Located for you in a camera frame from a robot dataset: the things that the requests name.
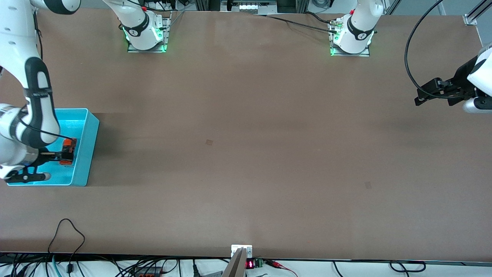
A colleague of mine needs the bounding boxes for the orange toy bus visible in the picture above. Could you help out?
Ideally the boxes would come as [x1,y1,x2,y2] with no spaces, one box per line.
[59,138,77,167]

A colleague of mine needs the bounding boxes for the blue plastic box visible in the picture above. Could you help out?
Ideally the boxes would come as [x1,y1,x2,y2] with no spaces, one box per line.
[7,108,100,187]

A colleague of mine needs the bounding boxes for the black power strip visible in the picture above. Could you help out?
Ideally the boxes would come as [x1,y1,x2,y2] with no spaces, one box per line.
[133,265,162,277]

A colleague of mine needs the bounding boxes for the grey background device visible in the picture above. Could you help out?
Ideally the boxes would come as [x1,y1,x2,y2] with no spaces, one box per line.
[221,0,277,14]

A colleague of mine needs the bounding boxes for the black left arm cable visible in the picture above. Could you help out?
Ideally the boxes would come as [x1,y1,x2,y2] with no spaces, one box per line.
[404,0,467,100]

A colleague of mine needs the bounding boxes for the aluminium frame profile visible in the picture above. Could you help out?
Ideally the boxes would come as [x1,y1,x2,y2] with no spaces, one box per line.
[463,0,492,27]

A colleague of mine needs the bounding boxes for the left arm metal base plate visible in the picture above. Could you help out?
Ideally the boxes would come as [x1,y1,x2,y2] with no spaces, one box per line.
[329,19,371,57]

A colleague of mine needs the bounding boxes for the black looped cable with plug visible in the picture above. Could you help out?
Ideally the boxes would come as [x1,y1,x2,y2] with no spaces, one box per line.
[47,218,86,274]

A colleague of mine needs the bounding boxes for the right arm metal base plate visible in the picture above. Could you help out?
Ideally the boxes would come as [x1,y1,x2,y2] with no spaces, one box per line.
[127,12,172,53]

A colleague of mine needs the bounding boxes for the thick black table cable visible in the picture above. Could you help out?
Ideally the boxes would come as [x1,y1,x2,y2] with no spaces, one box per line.
[304,12,339,26]

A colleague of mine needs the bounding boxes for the thin black table cable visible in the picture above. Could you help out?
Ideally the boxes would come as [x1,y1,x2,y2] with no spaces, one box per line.
[254,12,339,34]

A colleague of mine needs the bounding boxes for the black coiled cable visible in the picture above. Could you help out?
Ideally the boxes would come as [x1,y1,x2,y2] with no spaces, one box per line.
[389,260,426,274]

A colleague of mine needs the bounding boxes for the white mounting bracket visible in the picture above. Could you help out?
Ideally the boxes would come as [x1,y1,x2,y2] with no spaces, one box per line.
[231,245,253,258]

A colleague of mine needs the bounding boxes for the grey metal camera bar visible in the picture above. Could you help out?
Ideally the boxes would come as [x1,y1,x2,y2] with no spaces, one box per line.
[222,247,247,277]

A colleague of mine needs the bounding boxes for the red cable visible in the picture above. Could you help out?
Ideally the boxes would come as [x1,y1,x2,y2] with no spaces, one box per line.
[265,260,298,277]

